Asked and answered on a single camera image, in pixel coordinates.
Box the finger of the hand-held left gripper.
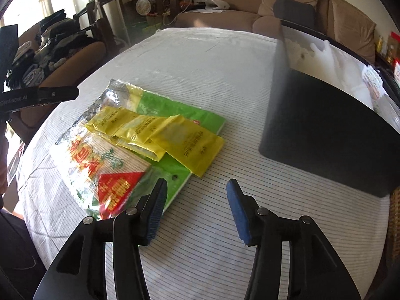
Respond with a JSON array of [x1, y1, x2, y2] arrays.
[[37, 86, 80, 103]]

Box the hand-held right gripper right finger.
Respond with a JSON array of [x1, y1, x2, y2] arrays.
[[226, 179, 363, 300]]

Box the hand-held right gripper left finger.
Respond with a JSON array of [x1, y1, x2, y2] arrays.
[[33, 178, 168, 300]]

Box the red label chopsticks packet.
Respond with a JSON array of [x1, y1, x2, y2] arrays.
[[54, 130, 153, 221]]

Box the green snack packet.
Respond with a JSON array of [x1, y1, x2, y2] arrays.
[[84, 79, 227, 214]]

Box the black storage box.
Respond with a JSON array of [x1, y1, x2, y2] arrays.
[[259, 22, 397, 198]]

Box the white rubber glove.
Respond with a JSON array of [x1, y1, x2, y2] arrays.
[[308, 39, 342, 82]]

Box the pile of clothes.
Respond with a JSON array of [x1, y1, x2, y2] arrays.
[[6, 10, 98, 86]]

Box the wooden armchair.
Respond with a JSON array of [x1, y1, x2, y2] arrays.
[[6, 0, 111, 133]]

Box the white coat rack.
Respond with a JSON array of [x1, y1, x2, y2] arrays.
[[111, 0, 132, 47]]

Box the round tin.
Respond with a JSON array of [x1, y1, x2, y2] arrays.
[[136, 0, 154, 16]]

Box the brown sofa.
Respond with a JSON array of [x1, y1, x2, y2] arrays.
[[173, 0, 377, 65]]

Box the red white snack bag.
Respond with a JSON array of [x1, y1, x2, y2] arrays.
[[362, 65, 384, 101]]

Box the grey lumbar cushion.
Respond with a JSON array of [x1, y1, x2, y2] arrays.
[[273, 0, 317, 34]]

